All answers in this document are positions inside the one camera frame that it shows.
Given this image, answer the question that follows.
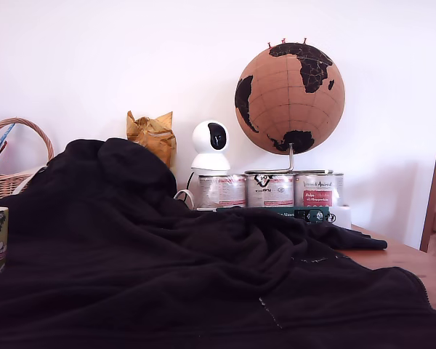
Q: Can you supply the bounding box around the silver tin with black logo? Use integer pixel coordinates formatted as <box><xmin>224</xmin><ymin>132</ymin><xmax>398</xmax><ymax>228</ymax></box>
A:
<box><xmin>245</xmin><ymin>173</ymin><xmax>295</xmax><ymax>208</ymax></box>

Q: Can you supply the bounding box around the wicker basket with handle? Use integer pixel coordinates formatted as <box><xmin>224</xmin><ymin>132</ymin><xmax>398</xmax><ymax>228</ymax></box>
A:
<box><xmin>0</xmin><ymin>117</ymin><xmax>55</xmax><ymax>204</ymax></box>

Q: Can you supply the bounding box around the cork globe on metal stand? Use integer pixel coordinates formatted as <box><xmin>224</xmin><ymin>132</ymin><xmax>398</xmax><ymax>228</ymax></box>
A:
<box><xmin>234</xmin><ymin>42</ymin><xmax>347</xmax><ymax>175</ymax></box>

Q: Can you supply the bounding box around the dark green book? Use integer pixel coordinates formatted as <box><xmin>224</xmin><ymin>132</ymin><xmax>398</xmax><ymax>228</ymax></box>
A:
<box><xmin>216</xmin><ymin>206</ymin><xmax>330</xmax><ymax>224</ymax></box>

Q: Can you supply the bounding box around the crumpled yellow paper bag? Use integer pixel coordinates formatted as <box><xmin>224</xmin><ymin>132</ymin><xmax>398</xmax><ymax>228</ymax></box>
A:
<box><xmin>126</xmin><ymin>111</ymin><xmax>177</xmax><ymax>170</ymax></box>

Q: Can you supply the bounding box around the silver tin with red label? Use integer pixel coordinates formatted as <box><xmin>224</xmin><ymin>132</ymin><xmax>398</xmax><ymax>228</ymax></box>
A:
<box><xmin>197</xmin><ymin>174</ymin><xmax>247</xmax><ymax>209</ymax></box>

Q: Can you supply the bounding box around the white cable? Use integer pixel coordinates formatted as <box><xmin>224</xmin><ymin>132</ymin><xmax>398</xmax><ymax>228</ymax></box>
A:
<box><xmin>173</xmin><ymin>189</ymin><xmax>196</xmax><ymax>209</ymax></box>

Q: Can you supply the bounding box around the black fleece blanket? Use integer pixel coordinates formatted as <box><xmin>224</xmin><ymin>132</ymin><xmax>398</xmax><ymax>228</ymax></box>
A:
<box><xmin>0</xmin><ymin>137</ymin><xmax>436</xmax><ymax>349</ymax></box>

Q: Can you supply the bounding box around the blue pen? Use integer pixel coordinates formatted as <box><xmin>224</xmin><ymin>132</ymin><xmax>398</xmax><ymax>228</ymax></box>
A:
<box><xmin>0</xmin><ymin>123</ymin><xmax>16</xmax><ymax>161</ymax></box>

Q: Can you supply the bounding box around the silver tin with script lettering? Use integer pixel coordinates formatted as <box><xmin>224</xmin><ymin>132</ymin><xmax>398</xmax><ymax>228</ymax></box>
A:
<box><xmin>293</xmin><ymin>172</ymin><xmax>344</xmax><ymax>208</ymax></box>

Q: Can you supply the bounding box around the white dome security camera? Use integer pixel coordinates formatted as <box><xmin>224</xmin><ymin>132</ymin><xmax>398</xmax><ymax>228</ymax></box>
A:
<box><xmin>190</xmin><ymin>120</ymin><xmax>232</xmax><ymax>177</ymax></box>

